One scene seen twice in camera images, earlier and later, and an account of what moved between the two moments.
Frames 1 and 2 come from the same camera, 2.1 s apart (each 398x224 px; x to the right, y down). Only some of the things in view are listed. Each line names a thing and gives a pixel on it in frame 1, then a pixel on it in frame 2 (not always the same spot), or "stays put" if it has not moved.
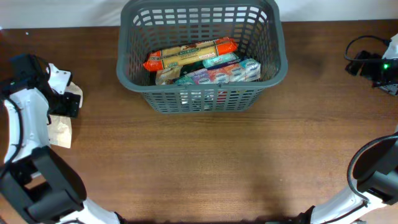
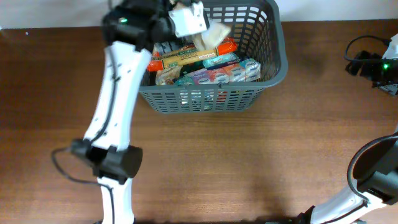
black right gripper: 369,71 stays put
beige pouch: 60,127 -> 213,36
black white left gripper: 71,106 -> 168,11
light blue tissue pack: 221,60 stays put
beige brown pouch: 166,76 stays put
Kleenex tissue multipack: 245,70 stays put
